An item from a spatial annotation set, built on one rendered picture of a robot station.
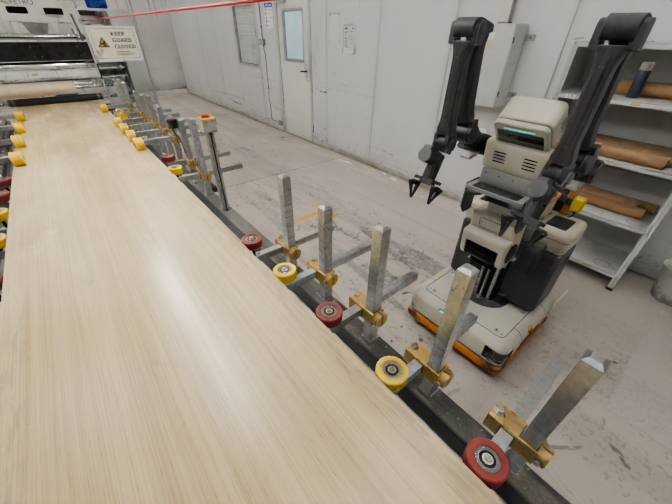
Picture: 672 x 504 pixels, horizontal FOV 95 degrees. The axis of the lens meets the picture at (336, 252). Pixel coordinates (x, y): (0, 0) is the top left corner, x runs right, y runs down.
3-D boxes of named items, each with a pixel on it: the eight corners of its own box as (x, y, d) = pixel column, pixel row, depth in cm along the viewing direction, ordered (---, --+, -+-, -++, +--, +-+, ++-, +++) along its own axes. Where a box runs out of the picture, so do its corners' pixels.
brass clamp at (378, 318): (360, 299, 110) (360, 288, 107) (388, 322, 101) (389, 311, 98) (347, 307, 106) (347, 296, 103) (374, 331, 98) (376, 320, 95)
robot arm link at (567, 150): (659, 17, 74) (605, 17, 81) (653, 16, 71) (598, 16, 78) (574, 185, 99) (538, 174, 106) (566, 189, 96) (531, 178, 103)
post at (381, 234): (369, 336, 111) (382, 220, 84) (376, 342, 109) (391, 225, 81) (362, 341, 110) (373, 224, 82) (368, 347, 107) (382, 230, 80)
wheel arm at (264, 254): (330, 229, 152) (330, 221, 150) (334, 232, 150) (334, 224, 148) (249, 262, 130) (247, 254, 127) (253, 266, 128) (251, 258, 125)
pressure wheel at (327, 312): (333, 349, 93) (334, 323, 86) (311, 338, 96) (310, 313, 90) (346, 331, 99) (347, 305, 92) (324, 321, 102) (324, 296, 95)
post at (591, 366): (500, 460, 81) (589, 345, 54) (513, 472, 79) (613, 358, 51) (493, 470, 80) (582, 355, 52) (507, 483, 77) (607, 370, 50)
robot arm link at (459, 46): (489, 19, 101) (459, 20, 108) (479, 19, 98) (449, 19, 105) (458, 151, 126) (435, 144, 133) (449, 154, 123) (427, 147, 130)
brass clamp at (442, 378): (414, 349, 95) (417, 338, 92) (452, 380, 87) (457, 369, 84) (401, 359, 92) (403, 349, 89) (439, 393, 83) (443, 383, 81)
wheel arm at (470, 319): (466, 318, 105) (470, 310, 103) (475, 325, 103) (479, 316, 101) (376, 395, 83) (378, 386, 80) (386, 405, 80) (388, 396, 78)
